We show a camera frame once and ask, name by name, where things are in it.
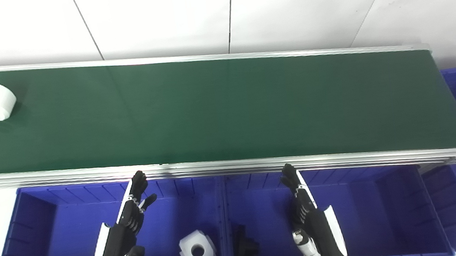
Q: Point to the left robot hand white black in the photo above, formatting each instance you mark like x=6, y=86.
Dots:
x=115, y=243

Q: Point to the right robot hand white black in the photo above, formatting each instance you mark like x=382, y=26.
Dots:
x=321, y=232

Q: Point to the green conveyor belt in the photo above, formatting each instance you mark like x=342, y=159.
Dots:
x=340, y=161
x=226, y=107

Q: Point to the black plastic part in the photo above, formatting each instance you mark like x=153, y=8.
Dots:
x=243, y=247

